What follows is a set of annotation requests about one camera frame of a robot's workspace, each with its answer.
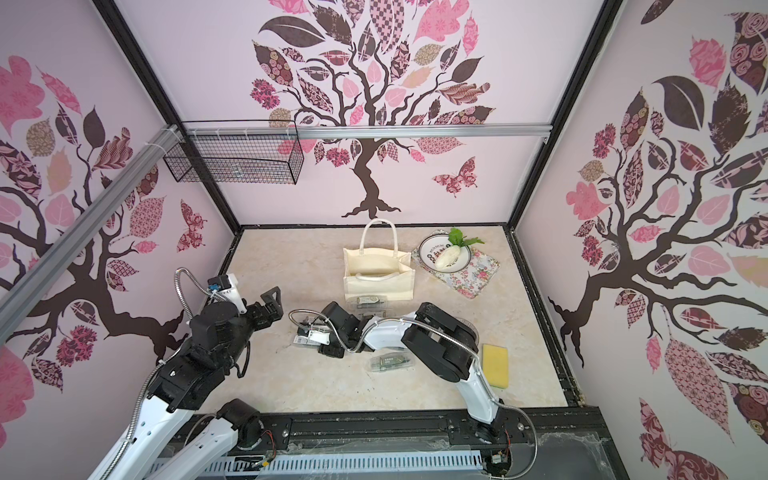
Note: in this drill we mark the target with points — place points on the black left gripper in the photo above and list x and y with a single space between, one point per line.
266 320

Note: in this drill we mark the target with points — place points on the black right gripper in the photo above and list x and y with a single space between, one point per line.
330 321

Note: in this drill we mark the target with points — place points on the cream canvas tote bag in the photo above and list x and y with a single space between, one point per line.
381 272

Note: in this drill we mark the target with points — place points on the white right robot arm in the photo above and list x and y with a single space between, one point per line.
446 345

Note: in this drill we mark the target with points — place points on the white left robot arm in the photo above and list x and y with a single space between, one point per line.
177 389

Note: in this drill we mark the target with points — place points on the green compass set case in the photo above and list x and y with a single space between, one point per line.
390 362

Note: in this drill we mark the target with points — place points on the white round plate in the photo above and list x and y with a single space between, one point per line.
432 246

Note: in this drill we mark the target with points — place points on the floral rectangular tray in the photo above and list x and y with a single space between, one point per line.
470 281

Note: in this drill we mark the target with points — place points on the white toy radish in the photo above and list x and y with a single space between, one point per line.
458 241

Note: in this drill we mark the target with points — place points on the yellow sponge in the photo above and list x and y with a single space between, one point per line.
495 365

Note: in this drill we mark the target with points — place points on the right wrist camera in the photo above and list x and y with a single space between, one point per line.
305 330

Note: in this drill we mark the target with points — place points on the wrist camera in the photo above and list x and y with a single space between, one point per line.
305 330
225 287

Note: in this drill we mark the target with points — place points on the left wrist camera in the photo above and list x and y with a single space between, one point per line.
225 287

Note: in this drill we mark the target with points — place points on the black wire basket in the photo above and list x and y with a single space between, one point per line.
255 153

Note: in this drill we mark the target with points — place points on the white cable duct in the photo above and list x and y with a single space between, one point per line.
236 467

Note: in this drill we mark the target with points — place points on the silver rail back wall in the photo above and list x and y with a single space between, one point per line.
376 132

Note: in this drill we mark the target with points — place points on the silver rail wall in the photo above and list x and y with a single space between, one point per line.
376 132
18 303

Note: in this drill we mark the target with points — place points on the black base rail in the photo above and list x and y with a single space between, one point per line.
538 443

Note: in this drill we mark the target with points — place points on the silver rail left wall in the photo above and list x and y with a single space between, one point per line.
18 303

